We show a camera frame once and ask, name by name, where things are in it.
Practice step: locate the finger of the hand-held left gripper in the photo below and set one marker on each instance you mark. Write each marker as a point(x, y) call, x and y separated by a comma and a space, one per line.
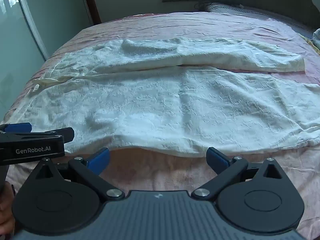
point(17, 128)
point(60, 133)

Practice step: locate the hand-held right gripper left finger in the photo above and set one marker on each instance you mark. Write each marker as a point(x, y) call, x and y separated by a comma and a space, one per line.
point(100, 160)

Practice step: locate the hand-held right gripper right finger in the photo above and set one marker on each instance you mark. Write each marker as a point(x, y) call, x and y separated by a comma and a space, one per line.
point(216, 158)

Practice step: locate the white blanket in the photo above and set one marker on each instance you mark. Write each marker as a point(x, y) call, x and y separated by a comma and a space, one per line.
point(162, 110)

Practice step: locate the person's left hand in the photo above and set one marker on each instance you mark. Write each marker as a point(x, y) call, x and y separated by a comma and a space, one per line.
point(7, 210)

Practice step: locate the frosted glass wardrobe door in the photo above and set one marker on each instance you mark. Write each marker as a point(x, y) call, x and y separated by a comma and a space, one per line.
point(57, 17)

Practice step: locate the pink bed sheet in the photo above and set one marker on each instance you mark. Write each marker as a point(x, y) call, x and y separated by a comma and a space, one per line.
point(175, 22)

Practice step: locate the dark headboard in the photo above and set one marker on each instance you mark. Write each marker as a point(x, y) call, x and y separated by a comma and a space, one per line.
point(250, 11)

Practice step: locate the pale patterned cloth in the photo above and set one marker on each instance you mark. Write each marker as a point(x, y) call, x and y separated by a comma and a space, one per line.
point(317, 40)

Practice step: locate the dark wooden door frame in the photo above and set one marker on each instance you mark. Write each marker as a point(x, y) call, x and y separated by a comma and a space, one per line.
point(90, 0)

